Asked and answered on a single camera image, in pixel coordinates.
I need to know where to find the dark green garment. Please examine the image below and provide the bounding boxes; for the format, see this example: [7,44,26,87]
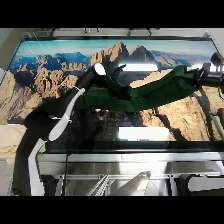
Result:
[77,64,200,113]

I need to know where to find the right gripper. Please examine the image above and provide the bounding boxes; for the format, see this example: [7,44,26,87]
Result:
[190,69,206,88]

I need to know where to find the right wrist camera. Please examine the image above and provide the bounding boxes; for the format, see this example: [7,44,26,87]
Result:
[210,52,224,67]

